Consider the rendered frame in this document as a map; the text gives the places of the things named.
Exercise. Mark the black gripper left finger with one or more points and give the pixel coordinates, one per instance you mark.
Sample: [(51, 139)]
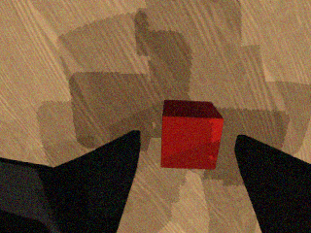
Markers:
[(85, 195)]

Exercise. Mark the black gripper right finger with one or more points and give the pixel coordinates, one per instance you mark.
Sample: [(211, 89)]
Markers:
[(278, 185)]

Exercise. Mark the red cube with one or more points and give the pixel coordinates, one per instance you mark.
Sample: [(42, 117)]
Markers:
[(191, 133)]

